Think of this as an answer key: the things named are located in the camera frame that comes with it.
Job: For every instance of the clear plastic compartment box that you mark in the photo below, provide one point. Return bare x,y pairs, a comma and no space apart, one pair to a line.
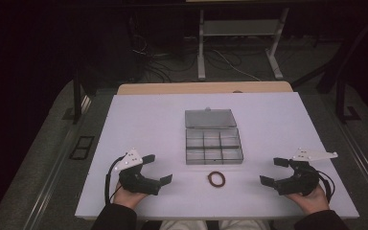
213,140

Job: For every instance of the person's right hand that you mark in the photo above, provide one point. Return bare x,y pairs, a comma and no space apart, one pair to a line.
314,201

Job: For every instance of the white metal stand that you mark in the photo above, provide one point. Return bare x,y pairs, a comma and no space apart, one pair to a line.
240,28

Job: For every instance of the wooden table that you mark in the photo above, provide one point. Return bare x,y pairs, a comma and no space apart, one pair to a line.
204,87

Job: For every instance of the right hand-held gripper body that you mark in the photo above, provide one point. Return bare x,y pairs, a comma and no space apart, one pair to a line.
302,182

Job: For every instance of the black metal stand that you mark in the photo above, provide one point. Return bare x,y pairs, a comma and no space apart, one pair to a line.
341,99

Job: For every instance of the person's left hand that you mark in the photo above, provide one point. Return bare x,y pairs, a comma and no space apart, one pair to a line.
127,198

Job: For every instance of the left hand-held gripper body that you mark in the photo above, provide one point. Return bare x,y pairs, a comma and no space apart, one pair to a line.
140,185

